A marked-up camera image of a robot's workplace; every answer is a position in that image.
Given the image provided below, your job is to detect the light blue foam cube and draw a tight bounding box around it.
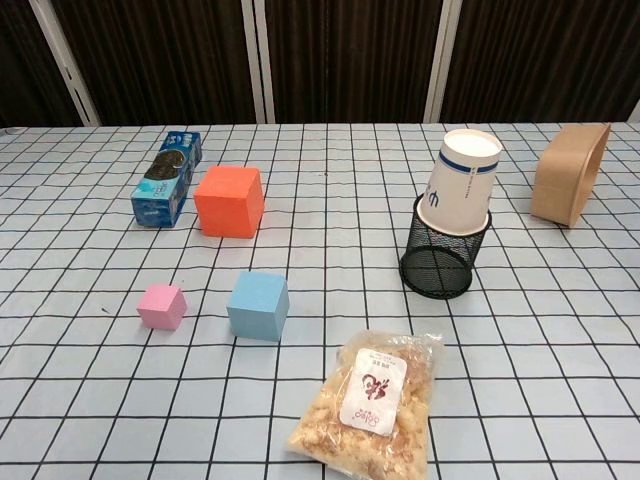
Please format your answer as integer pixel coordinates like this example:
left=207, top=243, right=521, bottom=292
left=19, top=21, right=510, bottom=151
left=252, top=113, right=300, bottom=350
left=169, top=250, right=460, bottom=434
left=226, top=271, right=291, bottom=343

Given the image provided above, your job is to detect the pink foam cube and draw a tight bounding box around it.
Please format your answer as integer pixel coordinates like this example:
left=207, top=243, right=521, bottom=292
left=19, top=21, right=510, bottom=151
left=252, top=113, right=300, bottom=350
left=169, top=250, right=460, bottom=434
left=137, top=283, right=188, bottom=332

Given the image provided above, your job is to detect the orange foam cube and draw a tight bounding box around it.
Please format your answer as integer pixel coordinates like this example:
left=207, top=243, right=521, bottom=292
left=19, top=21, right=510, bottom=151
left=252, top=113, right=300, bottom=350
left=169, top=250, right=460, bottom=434
left=193, top=166, right=265, bottom=239

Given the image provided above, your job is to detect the black mesh pen holder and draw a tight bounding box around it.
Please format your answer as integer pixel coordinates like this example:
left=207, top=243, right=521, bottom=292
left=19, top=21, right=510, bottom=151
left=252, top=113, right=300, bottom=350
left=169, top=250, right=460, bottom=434
left=399, top=195, right=493, bottom=300

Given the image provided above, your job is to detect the white paper cup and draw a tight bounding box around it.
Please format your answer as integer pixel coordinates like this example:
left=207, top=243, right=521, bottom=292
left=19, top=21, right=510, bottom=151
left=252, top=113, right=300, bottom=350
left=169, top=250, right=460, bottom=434
left=417, top=128, right=503, bottom=235

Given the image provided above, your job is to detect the blue Oreo cookie box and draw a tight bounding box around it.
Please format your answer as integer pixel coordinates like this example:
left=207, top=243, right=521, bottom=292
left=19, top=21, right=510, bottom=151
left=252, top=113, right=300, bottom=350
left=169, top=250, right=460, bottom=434
left=130, top=130, right=205, bottom=230

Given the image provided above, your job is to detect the clear snack bag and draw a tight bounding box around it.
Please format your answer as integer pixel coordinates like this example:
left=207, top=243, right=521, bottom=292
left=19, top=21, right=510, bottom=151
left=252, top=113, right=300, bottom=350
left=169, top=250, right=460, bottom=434
left=286, top=329, right=445, bottom=480

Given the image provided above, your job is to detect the white metal frame post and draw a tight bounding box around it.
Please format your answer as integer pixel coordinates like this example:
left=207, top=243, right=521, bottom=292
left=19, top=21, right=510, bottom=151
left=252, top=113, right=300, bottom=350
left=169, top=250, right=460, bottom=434
left=243, top=0, right=277, bottom=125
left=422, top=0, right=464, bottom=124
left=30, top=0, right=103, bottom=127

